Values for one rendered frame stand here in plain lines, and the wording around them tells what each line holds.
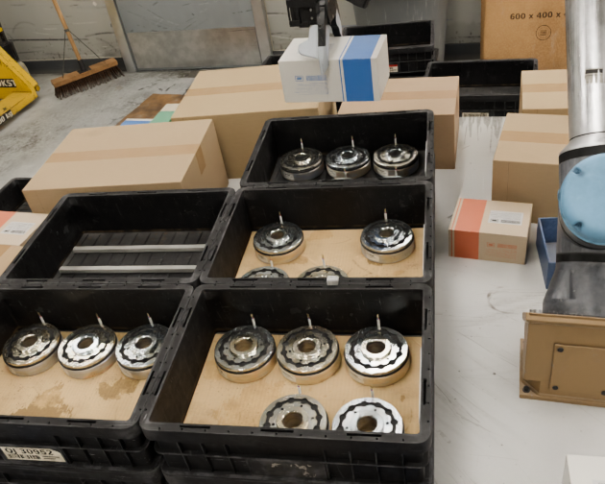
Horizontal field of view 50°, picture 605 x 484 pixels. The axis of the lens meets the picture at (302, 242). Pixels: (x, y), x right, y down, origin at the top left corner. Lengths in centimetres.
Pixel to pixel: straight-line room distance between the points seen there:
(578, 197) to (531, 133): 64
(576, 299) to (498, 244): 38
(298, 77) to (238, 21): 301
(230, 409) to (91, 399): 25
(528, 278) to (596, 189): 49
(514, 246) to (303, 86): 55
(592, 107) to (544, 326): 33
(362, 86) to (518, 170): 40
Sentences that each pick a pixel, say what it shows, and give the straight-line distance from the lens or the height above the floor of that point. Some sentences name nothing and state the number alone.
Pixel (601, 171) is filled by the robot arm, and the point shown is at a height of 113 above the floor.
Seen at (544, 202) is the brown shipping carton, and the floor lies 76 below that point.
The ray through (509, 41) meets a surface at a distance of 384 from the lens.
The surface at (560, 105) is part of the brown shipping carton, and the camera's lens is 172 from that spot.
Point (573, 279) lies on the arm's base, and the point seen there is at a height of 92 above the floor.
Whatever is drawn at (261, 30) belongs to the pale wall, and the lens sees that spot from 430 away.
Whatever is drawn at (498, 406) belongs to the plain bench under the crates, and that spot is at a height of 70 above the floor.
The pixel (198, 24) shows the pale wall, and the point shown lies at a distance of 446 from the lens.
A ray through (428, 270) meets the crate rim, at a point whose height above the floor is 93.
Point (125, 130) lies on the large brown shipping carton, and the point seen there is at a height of 90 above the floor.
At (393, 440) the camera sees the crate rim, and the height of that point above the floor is 93.
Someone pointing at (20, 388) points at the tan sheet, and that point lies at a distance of 125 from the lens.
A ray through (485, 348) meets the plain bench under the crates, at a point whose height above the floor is 70.
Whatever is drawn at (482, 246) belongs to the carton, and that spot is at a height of 74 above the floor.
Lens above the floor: 164
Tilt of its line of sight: 37 degrees down
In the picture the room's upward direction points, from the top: 11 degrees counter-clockwise
